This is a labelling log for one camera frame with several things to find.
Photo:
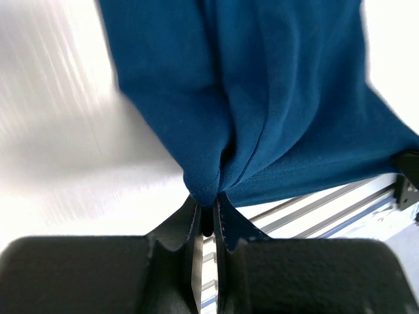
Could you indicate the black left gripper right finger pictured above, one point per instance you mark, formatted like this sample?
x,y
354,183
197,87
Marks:
x,y
259,274

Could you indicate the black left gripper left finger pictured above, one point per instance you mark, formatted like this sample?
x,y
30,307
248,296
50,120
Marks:
x,y
159,272

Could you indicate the blue printed t shirt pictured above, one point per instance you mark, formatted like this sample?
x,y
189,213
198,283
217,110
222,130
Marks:
x,y
261,100

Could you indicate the aluminium front rail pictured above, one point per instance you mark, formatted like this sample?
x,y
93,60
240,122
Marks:
x,y
364,209

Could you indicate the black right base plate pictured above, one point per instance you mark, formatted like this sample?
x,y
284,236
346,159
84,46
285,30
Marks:
x,y
406,185

